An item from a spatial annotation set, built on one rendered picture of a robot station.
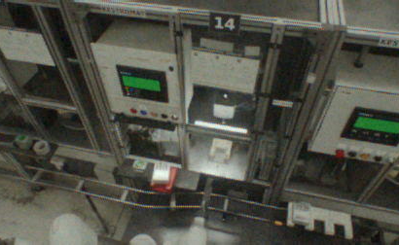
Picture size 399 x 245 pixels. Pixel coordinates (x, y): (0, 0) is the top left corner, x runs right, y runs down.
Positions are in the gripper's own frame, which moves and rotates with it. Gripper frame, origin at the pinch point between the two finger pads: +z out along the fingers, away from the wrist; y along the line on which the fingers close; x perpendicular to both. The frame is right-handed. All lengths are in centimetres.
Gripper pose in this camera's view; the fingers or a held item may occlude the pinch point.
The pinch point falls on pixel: (208, 186)
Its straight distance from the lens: 173.1
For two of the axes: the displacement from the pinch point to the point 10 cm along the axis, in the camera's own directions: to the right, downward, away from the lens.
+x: -9.7, -1.7, 1.6
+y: 0.0, -6.7, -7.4
